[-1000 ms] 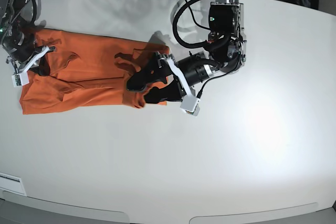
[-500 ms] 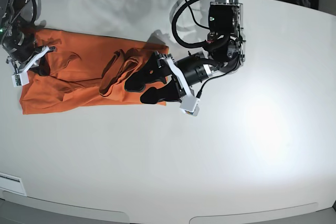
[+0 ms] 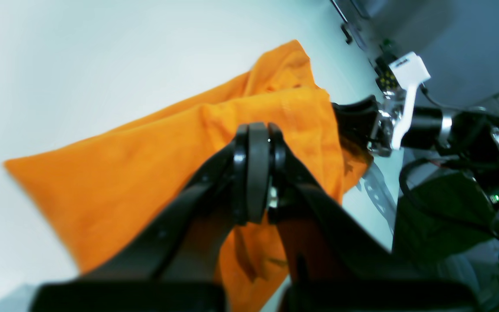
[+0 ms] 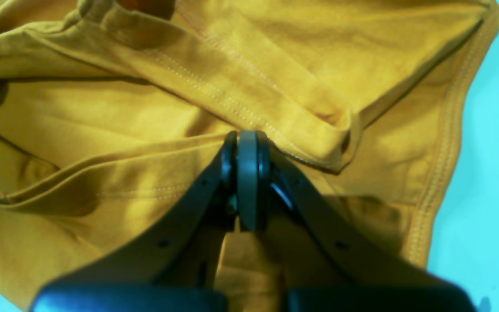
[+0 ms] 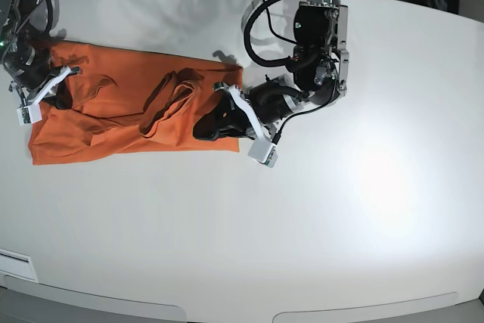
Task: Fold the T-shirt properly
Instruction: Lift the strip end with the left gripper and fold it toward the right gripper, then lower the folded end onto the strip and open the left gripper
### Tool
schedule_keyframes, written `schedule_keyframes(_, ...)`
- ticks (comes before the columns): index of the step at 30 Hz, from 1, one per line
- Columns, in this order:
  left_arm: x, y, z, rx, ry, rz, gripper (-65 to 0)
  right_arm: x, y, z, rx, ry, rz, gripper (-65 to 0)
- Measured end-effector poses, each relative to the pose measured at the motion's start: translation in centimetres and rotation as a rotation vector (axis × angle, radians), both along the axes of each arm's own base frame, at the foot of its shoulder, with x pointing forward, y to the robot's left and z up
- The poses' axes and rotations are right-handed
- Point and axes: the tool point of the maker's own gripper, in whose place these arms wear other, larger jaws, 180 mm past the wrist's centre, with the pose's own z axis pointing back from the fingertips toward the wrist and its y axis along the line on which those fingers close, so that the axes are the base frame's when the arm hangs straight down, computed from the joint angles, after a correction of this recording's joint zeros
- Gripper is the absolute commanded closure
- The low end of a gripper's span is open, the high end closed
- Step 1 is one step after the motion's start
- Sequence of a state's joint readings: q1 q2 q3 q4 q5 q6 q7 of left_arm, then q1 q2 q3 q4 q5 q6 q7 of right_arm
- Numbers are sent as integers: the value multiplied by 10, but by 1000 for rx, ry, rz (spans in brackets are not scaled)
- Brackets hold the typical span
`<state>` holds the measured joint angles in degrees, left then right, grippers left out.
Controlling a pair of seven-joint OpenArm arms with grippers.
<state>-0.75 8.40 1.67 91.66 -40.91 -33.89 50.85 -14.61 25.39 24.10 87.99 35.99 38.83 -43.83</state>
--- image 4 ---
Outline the orange T-shirt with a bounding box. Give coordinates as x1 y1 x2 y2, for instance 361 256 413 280
0 0 499 311

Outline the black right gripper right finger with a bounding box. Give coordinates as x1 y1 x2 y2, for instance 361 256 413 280
237 131 475 312

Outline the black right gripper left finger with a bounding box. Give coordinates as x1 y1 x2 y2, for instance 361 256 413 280
30 132 237 312

